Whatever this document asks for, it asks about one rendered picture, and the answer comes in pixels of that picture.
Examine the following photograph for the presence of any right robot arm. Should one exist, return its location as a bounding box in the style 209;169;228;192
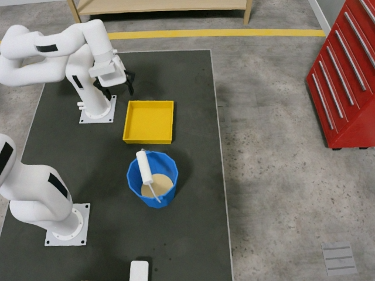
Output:
0;133;84;241

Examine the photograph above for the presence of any yellow shallow tray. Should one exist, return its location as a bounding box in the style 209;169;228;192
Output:
123;101;173;144

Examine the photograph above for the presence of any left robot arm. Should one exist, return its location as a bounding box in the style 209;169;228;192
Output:
0;19;118;119

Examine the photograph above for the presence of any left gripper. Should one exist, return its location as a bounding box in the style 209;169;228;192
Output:
93;54;135;101

